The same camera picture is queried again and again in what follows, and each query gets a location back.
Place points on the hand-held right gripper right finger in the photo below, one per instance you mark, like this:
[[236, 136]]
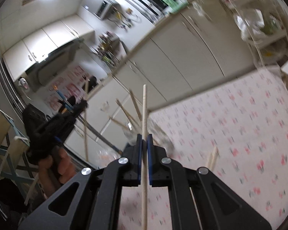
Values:
[[150, 158]]

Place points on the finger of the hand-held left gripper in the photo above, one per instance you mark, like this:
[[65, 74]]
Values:
[[79, 109]]

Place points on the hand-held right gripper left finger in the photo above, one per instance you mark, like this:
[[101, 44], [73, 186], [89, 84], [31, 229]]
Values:
[[139, 155]]

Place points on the clear glass jar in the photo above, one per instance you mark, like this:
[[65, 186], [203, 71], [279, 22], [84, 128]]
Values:
[[158, 134]]

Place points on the person's left forearm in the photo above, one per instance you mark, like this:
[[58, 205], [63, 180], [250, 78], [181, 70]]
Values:
[[12, 208]]

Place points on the person's left hand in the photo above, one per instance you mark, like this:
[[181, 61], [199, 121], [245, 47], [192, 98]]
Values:
[[62, 165]]

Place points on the range hood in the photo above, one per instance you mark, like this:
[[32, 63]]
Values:
[[50, 69]]

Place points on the small hanging white bag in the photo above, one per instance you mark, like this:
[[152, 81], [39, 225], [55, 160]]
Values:
[[23, 83]]

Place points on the kitchen utensil rack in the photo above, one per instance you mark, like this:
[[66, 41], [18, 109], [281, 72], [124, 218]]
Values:
[[108, 50]]

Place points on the cherry print tablecloth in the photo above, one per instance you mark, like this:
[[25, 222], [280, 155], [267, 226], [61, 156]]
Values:
[[230, 136]]

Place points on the white base cabinets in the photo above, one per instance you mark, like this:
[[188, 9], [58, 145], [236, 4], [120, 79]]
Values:
[[182, 64]]

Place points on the silver water heater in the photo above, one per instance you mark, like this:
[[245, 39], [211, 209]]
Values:
[[102, 4]]

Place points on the green soap bottle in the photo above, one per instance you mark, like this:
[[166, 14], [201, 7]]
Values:
[[169, 1]]

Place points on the green dish cloth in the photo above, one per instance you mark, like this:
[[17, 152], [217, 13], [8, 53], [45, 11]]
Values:
[[180, 6]]

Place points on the white plastic bag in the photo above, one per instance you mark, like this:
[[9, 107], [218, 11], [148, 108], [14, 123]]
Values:
[[250, 24]]

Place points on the white trolley cart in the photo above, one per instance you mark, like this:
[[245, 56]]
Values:
[[278, 33]]

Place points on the pink wall stickers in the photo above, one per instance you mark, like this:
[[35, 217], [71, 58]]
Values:
[[72, 88]]

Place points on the white wall cabinets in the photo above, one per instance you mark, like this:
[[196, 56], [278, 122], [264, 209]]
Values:
[[45, 43]]

